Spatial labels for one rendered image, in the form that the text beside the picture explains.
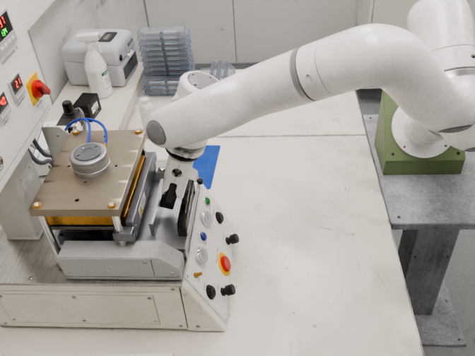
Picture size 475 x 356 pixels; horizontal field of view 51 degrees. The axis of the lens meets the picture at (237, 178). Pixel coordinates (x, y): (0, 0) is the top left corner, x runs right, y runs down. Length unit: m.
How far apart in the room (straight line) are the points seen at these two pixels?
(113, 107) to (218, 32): 1.79
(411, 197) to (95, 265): 0.92
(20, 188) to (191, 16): 2.57
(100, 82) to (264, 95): 1.21
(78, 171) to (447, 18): 0.74
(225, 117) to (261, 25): 2.74
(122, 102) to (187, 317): 1.02
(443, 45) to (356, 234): 0.70
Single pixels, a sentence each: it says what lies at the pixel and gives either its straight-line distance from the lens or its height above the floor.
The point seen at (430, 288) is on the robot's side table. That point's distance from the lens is 2.06.
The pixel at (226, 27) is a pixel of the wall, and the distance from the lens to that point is 3.56.
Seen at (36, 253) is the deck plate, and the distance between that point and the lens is 1.22.
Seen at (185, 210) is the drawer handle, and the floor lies 1.01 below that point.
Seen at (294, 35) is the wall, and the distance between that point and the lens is 3.58.
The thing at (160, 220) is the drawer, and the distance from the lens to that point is 1.14.
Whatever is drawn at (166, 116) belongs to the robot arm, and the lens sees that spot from 0.86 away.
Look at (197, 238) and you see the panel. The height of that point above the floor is 0.90.
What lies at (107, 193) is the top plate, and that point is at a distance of 1.02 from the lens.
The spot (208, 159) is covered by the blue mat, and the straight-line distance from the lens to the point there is 1.64.
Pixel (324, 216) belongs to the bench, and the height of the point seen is 0.75.
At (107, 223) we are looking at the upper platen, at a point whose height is 1.04.
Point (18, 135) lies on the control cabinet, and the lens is 1.10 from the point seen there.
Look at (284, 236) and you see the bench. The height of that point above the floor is 0.75.
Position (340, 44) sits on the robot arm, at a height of 1.44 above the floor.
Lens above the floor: 1.75
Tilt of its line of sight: 40 degrees down
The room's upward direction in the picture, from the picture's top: 4 degrees counter-clockwise
